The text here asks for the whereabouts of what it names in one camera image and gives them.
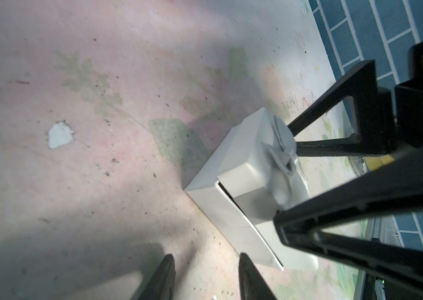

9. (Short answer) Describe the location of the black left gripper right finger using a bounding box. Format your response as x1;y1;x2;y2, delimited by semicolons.
238;252;276;300

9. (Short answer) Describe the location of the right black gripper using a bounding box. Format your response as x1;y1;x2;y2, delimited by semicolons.
288;42;423;157

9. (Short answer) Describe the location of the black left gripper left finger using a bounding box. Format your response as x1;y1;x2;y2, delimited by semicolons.
131;254;176;300

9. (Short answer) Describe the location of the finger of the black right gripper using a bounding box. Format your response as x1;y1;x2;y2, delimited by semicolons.
273;142;423;300

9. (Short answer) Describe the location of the white jewelry box base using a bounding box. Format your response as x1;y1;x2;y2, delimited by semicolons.
185;126;319;271

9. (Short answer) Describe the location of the yellow pen cup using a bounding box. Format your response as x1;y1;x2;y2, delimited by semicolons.
348;155;395;176

